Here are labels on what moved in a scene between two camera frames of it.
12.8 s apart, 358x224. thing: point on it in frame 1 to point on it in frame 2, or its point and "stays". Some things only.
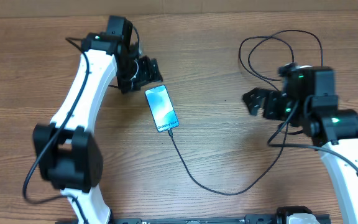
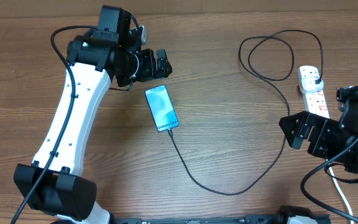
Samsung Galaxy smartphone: (161, 108) stays
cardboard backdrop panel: (22, 9) stays
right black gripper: (270, 98) to (298, 124)
